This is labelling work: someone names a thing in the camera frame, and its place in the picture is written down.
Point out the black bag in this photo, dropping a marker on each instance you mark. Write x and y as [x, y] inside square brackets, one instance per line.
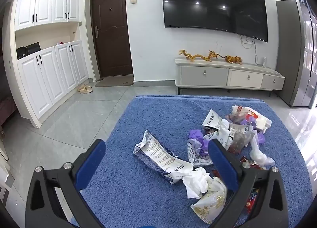
[33, 48]
[21, 53]

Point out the brown doormat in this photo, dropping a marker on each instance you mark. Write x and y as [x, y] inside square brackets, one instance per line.
[115, 81]

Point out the blue white snack wrapper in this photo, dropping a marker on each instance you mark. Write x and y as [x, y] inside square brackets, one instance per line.
[158, 155]

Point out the golden dragon figurine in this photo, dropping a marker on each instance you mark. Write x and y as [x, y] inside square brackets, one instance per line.
[193, 56]
[213, 55]

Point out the white wall cabinet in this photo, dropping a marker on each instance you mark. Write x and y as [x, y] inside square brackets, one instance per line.
[44, 0]

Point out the grey refrigerator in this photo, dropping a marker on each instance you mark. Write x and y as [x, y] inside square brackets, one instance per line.
[294, 52]

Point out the white grey television cabinet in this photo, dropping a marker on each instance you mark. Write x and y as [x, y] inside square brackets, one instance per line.
[223, 75]

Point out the white grey printed packet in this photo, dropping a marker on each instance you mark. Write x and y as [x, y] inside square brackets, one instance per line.
[223, 137]

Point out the golden tiger figurine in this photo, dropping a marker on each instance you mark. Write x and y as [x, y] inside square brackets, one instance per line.
[234, 59]

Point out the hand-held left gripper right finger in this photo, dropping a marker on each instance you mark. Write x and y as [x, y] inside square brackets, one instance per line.
[221, 166]

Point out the clear brown plastic wrap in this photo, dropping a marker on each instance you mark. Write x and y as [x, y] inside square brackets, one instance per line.
[239, 141]

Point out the white floor cabinet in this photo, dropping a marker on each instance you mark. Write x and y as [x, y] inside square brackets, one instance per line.
[49, 79]

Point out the purple plastic wrapper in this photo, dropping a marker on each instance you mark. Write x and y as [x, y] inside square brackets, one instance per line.
[260, 137]
[195, 134]

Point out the white red plastic bag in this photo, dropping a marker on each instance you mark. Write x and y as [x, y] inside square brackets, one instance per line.
[260, 120]

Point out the white crumpled tissue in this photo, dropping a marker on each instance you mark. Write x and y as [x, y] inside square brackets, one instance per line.
[198, 181]

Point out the black wall television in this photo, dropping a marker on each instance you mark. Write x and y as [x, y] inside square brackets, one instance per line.
[213, 2]

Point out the dark brown door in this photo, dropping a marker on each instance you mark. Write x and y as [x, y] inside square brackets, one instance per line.
[114, 32]

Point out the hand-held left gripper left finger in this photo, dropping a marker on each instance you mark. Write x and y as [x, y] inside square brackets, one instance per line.
[92, 162]

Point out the white green printed packet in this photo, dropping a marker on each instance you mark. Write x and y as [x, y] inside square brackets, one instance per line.
[211, 119]

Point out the blue fleece blanket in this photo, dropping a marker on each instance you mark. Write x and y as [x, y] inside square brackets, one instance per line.
[128, 193]

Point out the white gold snack bag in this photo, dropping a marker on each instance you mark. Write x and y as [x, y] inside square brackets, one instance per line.
[213, 200]

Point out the white power strip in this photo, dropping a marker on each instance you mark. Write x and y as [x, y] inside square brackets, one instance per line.
[264, 61]

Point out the red snack wrapper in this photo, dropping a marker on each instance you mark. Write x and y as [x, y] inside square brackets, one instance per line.
[250, 203]

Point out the white black-text crumpled wrapper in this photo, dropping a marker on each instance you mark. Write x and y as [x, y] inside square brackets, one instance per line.
[195, 157]

